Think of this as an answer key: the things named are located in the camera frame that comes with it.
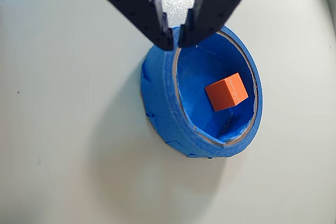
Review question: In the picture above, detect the small orange cube block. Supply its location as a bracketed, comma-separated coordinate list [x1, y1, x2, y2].
[204, 72, 249, 112]

